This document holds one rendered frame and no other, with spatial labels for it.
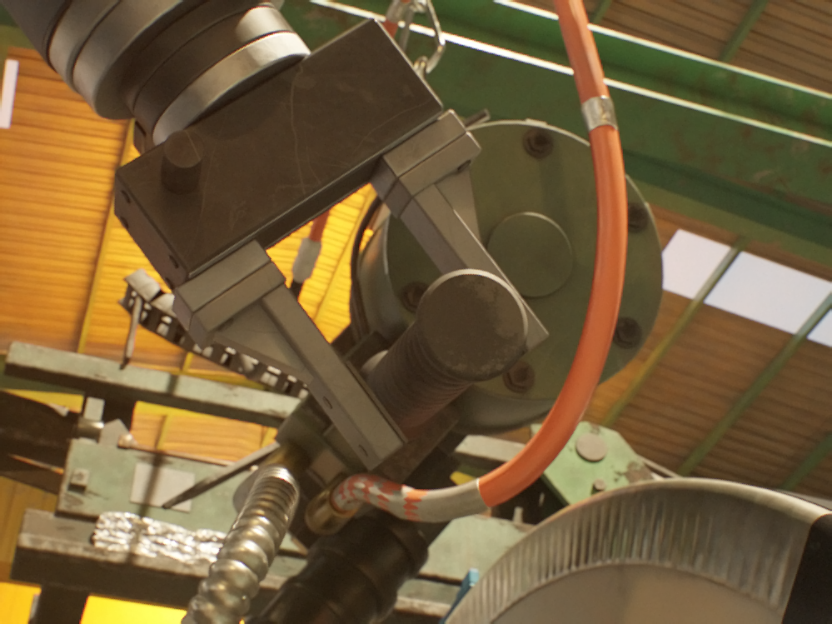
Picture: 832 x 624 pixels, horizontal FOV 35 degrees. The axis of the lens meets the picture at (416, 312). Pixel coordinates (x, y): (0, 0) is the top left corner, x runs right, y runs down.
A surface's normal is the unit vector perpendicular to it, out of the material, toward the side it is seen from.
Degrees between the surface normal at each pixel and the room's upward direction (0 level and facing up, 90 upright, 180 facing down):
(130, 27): 135
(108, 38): 139
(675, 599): 90
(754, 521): 87
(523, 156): 115
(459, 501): 121
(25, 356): 90
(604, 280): 109
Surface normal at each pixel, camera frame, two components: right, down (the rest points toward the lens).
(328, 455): -0.65, 0.67
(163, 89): -0.43, 0.24
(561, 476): 0.15, -0.65
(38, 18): -0.65, 0.42
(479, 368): 0.22, -0.26
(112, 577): 0.00, 0.75
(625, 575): -0.95, -0.22
